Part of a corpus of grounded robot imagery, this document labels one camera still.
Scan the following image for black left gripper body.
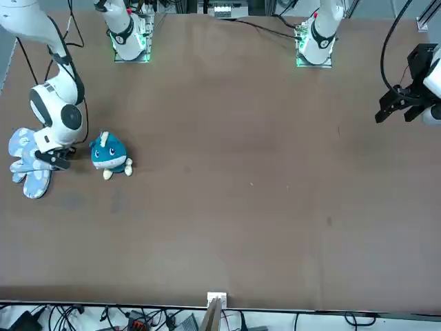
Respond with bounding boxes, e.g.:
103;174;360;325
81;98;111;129
407;43;435;91

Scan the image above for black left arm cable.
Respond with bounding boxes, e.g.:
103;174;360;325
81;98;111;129
380;0;414;92

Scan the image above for black device orange plugs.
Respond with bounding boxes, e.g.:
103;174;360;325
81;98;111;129
126;311;153;330

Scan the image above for black box power adapter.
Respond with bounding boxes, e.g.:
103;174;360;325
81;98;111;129
6;310;43;331

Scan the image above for aluminium camera post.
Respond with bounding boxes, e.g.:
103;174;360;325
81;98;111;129
199;296;223;331

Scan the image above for small blue plush doll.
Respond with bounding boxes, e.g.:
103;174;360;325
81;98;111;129
89;130;134;181

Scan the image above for thin black table cable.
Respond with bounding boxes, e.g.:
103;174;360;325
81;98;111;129
220;16;304;39

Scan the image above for white post bracket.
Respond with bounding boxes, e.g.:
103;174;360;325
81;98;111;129
207;292;229;308

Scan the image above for aluminium frame rail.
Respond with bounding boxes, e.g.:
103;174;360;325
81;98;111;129
416;0;441;32

